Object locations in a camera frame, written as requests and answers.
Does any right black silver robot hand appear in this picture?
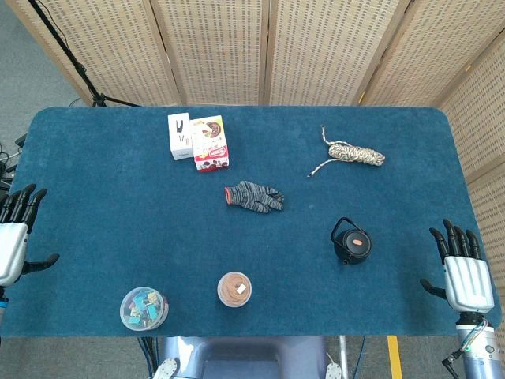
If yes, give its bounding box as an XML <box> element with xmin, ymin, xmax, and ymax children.
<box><xmin>420</xmin><ymin>219</ymin><xmax>496</xmax><ymax>315</ymax></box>

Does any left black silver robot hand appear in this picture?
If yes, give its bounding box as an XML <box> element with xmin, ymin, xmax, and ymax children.
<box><xmin>0</xmin><ymin>183</ymin><xmax>61</xmax><ymax>287</ymax></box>

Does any black kettle lid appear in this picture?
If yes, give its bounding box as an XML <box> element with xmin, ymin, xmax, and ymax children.
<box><xmin>341</xmin><ymin>229</ymin><xmax>368</xmax><ymax>256</ymax></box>

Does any silver metal pole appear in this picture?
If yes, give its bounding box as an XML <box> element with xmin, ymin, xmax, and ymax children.
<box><xmin>338</xmin><ymin>335</ymin><xmax>350</xmax><ymax>379</ymax></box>

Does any blue table cloth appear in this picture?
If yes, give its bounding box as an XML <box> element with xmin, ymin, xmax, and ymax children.
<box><xmin>0</xmin><ymin>105</ymin><xmax>503</xmax><ymax>339</ymax></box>

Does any clear jar of binder clips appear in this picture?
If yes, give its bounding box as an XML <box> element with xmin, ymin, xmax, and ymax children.
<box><xmin>119</xmin><ymin>286</ymin><xmax>170</xmax><ymax>332</ymax></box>

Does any black tripod stand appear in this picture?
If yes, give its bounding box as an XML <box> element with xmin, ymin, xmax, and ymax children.
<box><xmin>27</xmin><ymin>0</ymin><xmax>142</xmax><ymax>108</ymax></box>

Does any white carton box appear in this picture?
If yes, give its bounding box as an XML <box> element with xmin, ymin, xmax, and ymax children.
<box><xmin>166</xmin><ymin>112</ymin><xmax>195</xmax><ymax>161</ymax></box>

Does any red white snack box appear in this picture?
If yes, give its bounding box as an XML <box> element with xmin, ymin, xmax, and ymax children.
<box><xmin>189</xmin><ymin>114</ymin><xmax>231</xmax><ymax>172</ymax></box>

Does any clear jar of rubber bands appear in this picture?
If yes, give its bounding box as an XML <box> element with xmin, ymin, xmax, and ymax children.
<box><xmin>216</xmin><ymin>271</ymin><xmax>253</xmax><ymax>309</ymax></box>

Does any grey striped knit glove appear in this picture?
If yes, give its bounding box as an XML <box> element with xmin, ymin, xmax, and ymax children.
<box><xmin>224</xmin><ymin>180</ymin><xmax>286</xmax><ymax>215</ymax></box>

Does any blue grey robot torso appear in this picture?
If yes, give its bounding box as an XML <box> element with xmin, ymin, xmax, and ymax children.
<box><xmin>151</xmin><ymin>335</ymin><xmax>345</xmax><ymax>379</ymax></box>

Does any woven wooden folding screen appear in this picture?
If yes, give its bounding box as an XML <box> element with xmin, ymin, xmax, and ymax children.
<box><xmin>4</xmin><ymin>0</ymin><xmax>505</xmax><ymax>301</ymax></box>

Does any black cable bundle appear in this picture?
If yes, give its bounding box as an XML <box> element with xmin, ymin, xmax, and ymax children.
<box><xmin>0</xmin><ymin>133</ymin><xmax>28</xmax><ymax>189</ymax></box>

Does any black kettle with handle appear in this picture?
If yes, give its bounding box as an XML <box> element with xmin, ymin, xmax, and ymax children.
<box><xmin>330</xmin><ymin>216</ymin><xmax>373</xmax><ymax>267</ymax></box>

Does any beige speckled rope bundle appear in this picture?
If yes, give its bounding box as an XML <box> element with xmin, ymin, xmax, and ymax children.
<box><xmin>307</xmin><ymin>125</ymin><xmax>386</xmax><ymax>178</ymax></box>

